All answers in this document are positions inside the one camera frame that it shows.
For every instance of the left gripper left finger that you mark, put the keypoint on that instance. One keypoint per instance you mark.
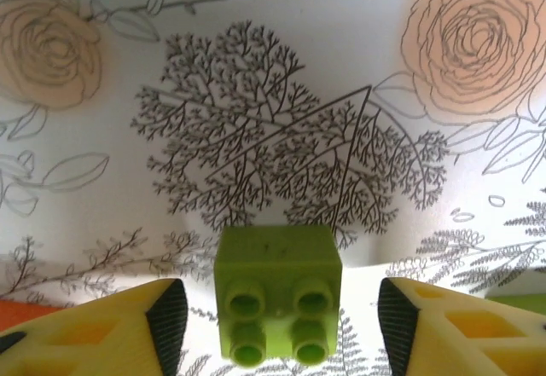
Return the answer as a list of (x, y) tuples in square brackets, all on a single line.
[(85, 342)]

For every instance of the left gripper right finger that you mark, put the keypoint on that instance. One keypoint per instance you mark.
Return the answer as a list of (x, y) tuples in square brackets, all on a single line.
[(469, 342)]

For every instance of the green lego brick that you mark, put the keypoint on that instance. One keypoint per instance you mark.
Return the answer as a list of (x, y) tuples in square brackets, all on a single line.
[(277, 265), (520, 302)]

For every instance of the sloped orange lego brick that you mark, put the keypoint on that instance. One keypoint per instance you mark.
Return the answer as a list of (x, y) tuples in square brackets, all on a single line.
[(17, 314)]

